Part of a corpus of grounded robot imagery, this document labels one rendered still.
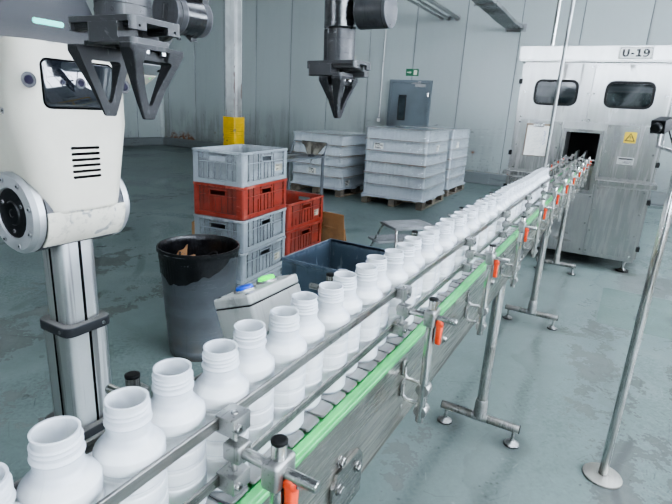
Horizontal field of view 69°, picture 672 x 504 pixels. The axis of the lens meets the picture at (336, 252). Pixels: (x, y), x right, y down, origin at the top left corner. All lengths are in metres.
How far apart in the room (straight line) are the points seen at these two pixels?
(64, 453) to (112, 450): 0.05
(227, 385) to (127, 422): 0.12
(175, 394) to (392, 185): 7.22
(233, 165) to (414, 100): 8.76
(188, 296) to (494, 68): 9.44
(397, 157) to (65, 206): 6.75
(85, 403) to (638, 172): 5.02
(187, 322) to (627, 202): 4.24
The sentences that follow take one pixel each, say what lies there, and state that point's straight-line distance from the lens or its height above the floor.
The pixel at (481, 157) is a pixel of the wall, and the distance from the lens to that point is 11.30.
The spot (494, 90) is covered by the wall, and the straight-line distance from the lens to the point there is 11.27.
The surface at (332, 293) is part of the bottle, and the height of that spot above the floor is 1.16.
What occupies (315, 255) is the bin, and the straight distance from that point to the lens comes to 1.74.
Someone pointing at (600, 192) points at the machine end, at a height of 0.76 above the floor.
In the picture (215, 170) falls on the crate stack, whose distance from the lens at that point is 3.35.
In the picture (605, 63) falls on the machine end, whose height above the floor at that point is 1.95.
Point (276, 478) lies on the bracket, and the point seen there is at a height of 1.08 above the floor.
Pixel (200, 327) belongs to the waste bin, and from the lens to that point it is 2.82.
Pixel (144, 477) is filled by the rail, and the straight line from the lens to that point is 0.48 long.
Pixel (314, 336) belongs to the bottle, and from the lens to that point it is 0.67.
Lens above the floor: 1.41
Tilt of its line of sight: 16 degrees down
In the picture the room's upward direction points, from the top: 3 degrees clockwise
